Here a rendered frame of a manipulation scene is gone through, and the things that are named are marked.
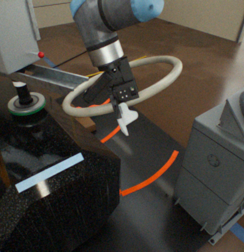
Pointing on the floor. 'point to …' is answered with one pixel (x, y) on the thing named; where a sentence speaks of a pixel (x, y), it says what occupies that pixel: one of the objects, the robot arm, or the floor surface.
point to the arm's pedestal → (213, 175)
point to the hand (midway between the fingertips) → (125, 124)
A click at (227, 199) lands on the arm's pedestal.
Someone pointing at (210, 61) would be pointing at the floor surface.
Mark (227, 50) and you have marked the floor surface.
